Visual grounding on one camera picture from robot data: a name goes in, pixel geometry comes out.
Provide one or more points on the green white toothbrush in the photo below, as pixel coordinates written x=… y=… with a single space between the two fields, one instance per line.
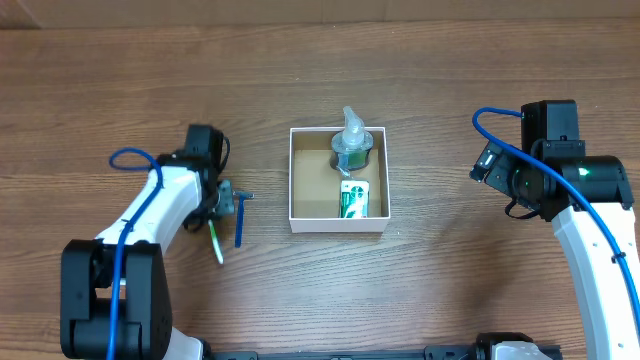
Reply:
x=215 y=243

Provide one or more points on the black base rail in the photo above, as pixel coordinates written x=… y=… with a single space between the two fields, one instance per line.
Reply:
x=434 y=352

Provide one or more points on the blue disposable razor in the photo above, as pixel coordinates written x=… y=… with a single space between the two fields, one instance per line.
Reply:
x=241 y=196

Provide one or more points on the white cardboard box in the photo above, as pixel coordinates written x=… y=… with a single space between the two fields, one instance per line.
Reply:
x=315 y=188

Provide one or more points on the clear soap pump bottle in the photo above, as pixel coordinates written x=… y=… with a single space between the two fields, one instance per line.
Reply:
x=351 y=146

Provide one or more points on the green white packet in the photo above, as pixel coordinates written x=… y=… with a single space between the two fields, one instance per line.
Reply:
x=354 y=195

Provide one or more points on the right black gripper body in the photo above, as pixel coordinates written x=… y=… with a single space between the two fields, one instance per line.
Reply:
x=523 y=185

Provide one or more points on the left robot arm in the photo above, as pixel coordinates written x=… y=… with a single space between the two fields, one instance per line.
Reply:
x=114 y=294

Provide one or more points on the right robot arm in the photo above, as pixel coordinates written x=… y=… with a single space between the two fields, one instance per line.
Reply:
x=609 y=323

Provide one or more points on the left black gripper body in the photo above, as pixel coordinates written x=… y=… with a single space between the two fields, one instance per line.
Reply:
x=212 y=210

